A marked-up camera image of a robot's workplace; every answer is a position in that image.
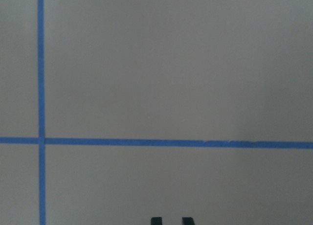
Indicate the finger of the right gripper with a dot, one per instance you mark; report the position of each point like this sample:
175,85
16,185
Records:
188,221
156,221

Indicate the brown paper table cover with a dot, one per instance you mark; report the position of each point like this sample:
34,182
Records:
239,70

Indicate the blue tape strip crosswise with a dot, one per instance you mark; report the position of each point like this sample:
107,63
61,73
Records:
159,142

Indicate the blue tape strip lengthwise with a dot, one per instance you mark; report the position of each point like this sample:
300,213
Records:
41,110

